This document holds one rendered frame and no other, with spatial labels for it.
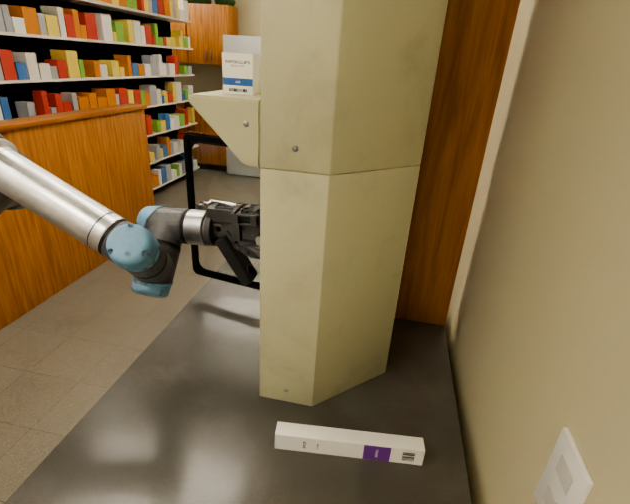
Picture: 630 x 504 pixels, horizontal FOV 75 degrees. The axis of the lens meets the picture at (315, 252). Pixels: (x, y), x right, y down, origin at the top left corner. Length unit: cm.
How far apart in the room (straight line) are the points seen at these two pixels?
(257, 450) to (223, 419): 10
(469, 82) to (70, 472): 103
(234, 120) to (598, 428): 58
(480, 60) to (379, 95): 37
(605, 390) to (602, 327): 6
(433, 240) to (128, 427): 77
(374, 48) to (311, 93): 11
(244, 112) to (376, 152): 21
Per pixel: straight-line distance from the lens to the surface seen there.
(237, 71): 71
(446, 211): 103
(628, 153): 53
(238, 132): 66
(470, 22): 99
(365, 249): 73
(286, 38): 63
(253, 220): 81
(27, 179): 87
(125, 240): 75
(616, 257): 50
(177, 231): 89
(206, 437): 83
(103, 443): 87
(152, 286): 87
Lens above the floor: 157
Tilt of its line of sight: 25 degrees down
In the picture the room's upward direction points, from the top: 4 degrees clockwise
